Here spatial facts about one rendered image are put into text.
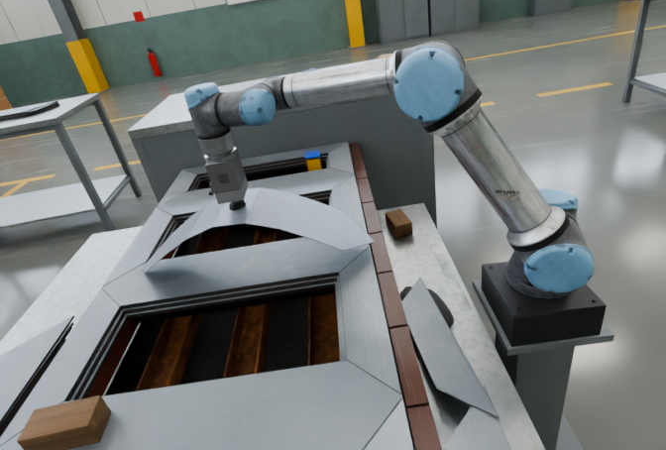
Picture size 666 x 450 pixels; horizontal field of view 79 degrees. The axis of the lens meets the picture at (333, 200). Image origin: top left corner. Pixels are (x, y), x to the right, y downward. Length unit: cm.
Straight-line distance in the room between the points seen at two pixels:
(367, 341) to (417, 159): 119
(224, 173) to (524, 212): 64
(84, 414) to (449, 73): 84
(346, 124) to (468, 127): 108
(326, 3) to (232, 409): 931
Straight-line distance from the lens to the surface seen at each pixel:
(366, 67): 91
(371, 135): 182
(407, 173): 192
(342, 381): 80
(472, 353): 105
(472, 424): 91
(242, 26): 994
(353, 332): 87
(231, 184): 99
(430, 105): 72
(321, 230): 101
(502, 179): 79
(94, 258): 169
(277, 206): 104
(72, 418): 91
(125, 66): 1086
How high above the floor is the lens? 149
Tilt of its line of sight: 29 degrees down
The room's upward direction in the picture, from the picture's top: 10 degrees counter-clockwise
